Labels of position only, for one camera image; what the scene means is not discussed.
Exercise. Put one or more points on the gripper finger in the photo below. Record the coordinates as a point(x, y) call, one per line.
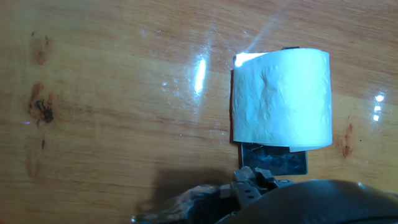
point(205, 205)

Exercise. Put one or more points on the white toilet paper roll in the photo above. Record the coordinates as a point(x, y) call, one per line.
point(281, 98)

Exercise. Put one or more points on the metal toilet paper holder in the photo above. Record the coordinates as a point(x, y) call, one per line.
point(273, 161)

